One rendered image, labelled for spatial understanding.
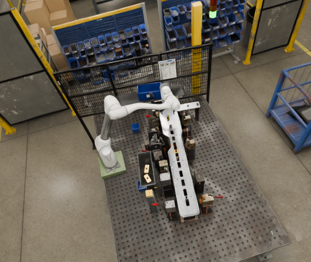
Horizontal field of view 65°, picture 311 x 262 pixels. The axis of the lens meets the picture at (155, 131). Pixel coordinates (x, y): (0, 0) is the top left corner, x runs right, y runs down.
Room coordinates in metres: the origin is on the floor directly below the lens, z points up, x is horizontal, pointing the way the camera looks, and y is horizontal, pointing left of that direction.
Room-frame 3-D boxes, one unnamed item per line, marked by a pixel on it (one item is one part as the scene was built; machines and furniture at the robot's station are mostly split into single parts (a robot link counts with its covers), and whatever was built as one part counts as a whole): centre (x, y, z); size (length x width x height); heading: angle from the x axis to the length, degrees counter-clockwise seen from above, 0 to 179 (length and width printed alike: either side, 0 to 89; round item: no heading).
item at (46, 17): (6.18, 1.85, 0.52); 1.20 x 0.80 x 1.05; 4
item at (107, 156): (1.60, 0.60, 0.92); 0.18 x 0.16 x 0.22; 19
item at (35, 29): (4.77, 1.78, 0.52); 1.21 x 0.81 x 1.05; 11
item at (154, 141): (1.53, 0.03, 0.94); 0.18 x 0.13 x 0.49; 178
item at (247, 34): (4.26, -2.41, 0.36); 0.50 x 0.50 x 0.73
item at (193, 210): (1.41, -0.18, 1.00); 1.38 x 0.22 x 0.02; 178
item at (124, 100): (2.33, 0.00, 1.01); 0.90 x 0.22 x 0.03; 88
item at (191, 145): (1.48, -0.35, 0.87); 0.12 x 0.09 x 0.35; 88
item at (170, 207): (0.84, 0.01, 0.88); 0.11 x 0.10 x 0.36; 88
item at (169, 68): (2.44, -0.30, 1.30); 0.23 x 0.02 x 0.31; 88
